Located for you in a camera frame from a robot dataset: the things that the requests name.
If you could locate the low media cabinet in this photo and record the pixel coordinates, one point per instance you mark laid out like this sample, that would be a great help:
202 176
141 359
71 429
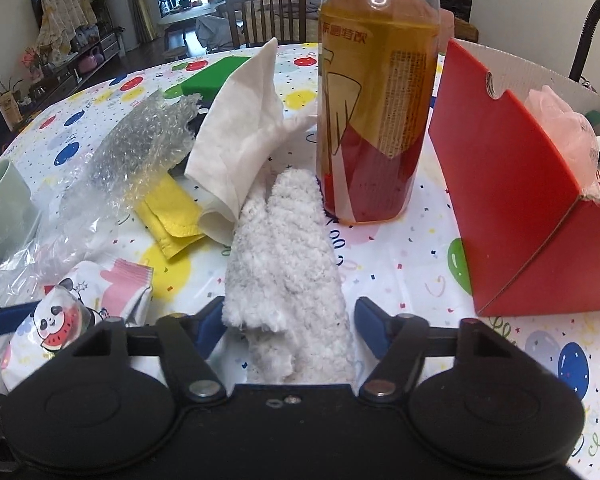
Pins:
65 77

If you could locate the pink plastic bag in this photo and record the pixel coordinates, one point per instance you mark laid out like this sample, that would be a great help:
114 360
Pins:
565 135

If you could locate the yellow face mask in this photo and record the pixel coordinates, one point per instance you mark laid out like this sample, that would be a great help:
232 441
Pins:
167 215

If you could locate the small wooden stool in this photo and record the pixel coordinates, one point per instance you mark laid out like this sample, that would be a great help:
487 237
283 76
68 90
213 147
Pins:
175 51

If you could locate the amber tea bottle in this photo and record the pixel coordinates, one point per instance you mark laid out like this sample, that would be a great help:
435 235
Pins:
375 110

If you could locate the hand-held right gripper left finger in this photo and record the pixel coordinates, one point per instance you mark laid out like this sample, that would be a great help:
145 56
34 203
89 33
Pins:
211 321

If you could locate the white fluffy towel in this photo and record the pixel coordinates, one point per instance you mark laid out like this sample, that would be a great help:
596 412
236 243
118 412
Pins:
285 260

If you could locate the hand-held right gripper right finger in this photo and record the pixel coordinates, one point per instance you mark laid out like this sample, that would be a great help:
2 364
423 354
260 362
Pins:
372 324

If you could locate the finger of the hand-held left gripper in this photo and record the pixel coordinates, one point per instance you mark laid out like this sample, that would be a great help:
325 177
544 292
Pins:
10 317

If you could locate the white paper tissue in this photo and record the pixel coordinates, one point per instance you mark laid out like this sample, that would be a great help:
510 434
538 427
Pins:
245 125

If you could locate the clear bubble wrap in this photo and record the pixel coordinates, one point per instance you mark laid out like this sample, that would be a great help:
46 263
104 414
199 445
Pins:
130 150

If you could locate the pale green mug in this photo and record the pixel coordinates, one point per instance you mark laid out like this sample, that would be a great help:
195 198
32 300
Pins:
2 210

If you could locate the red cardboard box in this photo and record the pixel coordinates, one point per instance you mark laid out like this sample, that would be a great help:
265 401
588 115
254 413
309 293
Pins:
505 185

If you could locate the round wooden table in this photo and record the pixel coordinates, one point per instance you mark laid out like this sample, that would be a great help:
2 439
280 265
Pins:
190 14

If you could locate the pink flowers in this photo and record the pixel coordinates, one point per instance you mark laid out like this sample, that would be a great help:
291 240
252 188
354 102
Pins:
30 57

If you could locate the green rectangular box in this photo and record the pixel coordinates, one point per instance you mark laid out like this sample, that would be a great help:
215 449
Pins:
215 77

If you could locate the patterned draped blanket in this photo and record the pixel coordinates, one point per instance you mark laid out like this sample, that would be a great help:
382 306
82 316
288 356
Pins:
60 10

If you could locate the white cloth bundle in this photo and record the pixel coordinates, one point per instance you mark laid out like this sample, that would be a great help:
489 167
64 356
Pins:
212 32

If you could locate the brown curtain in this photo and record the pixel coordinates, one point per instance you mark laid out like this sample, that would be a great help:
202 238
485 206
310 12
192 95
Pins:
137 0

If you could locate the panda print wipes packet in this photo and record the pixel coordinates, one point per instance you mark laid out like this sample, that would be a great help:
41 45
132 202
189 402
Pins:
80 290

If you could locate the balloon print tablecloth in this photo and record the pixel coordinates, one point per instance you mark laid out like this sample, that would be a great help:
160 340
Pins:
405 260

